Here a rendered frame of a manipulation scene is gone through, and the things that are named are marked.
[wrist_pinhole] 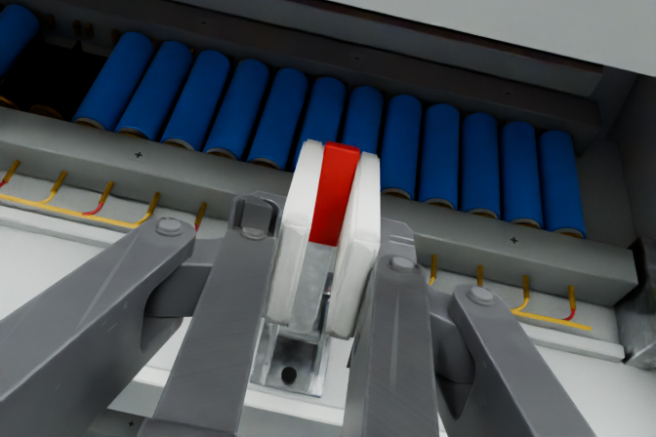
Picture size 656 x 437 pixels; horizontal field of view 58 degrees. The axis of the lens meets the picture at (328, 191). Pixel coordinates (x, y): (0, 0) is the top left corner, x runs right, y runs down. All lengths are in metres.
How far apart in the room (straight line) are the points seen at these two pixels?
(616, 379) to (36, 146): 0.26
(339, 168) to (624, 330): 0.15
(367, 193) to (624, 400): 0.16
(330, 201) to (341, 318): 0.06
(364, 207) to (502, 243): 0.11
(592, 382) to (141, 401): 0.18
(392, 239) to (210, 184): 0.11
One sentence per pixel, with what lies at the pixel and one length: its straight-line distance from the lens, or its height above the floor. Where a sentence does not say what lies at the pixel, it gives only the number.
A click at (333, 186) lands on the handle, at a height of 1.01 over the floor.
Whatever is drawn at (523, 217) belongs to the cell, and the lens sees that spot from 0.28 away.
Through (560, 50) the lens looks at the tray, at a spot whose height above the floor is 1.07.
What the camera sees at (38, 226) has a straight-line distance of 0.27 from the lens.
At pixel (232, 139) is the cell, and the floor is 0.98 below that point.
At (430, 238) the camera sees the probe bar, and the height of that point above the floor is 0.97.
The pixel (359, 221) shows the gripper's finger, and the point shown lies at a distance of 0.15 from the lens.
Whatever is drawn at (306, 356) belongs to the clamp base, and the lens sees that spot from 0.24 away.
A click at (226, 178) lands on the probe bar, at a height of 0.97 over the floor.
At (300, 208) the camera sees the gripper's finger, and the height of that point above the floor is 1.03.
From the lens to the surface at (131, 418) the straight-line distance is 0.40.
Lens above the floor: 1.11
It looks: 33 degrees down
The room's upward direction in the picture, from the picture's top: 14 degrees clockwise
